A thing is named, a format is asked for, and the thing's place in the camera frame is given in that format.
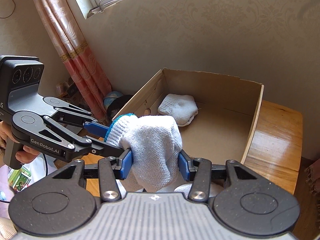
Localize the black round object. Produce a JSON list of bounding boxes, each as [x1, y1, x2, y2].
[[106, 94, 135, 120]]

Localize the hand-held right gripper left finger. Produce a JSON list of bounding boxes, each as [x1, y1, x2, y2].
[[51, 148, 133, 202]]

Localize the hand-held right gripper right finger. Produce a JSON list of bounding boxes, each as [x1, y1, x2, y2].
[[178, 149, 258, 202]]

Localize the black cable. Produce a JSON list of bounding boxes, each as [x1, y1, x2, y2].
[[41, 152, 50, 177]]

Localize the pink cloth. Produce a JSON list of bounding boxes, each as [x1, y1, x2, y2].
[[0, 170, 16, 230]]

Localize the small white sock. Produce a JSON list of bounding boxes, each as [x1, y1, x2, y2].
[[157, 94, 199, 128]]

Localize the blue white ball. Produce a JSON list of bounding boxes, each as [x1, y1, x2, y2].
[[104, 91, 125, 111]]

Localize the small brown boxes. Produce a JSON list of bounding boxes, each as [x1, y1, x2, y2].
[[56, 79, 84, 101]]

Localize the thin black wall wire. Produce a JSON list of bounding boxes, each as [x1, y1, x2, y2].
[[0, 0, 16, 20]]

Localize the pink curtain by window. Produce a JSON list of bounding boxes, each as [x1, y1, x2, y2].
[[26, 0, 112, 121]]

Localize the person's left hand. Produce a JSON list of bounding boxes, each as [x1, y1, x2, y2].
[[0, 120, 45, 166]]

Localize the green printed packet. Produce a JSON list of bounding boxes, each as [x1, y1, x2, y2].
[[7, 166, 32, 193]]

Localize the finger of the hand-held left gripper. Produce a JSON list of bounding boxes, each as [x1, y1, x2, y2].
[[44, 116, 125, 160], [54, 104, 112, 138]]

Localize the white knit glove teal cuff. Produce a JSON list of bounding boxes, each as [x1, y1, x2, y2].
[[106, 114, 183, 193]]

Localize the brown cardboard box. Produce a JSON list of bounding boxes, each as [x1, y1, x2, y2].
[[112, 68, 265, 164]]

